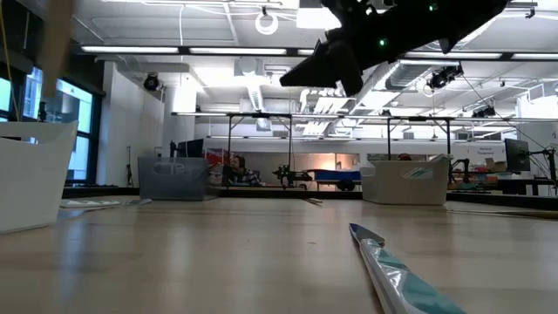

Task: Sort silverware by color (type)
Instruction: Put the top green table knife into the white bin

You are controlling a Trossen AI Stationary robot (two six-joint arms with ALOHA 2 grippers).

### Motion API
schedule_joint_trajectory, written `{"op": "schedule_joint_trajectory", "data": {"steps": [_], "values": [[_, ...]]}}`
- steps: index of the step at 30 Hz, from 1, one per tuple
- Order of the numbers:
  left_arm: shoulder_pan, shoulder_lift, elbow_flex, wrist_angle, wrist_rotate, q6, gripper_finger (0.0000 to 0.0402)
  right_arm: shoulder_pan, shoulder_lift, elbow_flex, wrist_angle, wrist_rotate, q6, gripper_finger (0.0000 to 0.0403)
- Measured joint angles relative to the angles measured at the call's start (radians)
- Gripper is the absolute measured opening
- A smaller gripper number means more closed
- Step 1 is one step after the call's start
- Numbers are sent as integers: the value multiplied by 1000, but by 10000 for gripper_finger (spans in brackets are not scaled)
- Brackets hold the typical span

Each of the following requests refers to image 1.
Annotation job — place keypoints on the black overhead camera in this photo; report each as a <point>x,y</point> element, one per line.
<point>151,82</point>
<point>444,76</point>

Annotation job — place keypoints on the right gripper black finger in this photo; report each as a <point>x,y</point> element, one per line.
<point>318,70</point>
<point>353,74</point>

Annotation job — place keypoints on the white plastic tray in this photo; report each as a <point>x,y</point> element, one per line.
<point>35,183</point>

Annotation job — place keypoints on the black metal rig frame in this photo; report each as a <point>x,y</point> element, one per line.
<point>229,148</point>
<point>448,144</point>

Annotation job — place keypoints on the black aluminium table frame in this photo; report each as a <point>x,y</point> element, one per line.
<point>261,192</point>

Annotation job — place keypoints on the gold utensil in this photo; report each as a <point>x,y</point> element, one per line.
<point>314,200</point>

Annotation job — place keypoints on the black framed window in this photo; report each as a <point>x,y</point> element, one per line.
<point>83,131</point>

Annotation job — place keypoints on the black computer monitor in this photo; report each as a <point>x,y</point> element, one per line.
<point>516,154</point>
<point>191,148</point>

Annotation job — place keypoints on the blue tray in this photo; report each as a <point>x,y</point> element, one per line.
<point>338,175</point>

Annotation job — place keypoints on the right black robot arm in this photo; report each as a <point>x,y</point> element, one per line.
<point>471,17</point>

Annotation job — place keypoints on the background black robot arm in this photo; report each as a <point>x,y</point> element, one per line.
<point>290,175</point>

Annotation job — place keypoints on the white light bar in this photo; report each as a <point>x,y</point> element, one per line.
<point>453,55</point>
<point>237,50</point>
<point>131,49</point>
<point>536,56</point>

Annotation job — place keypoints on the grey translucent bin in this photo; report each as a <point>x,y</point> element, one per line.
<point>174,183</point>

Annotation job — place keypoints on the person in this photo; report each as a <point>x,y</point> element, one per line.
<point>244,174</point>

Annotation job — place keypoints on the white plastic bin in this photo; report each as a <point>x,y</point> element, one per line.
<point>392,189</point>

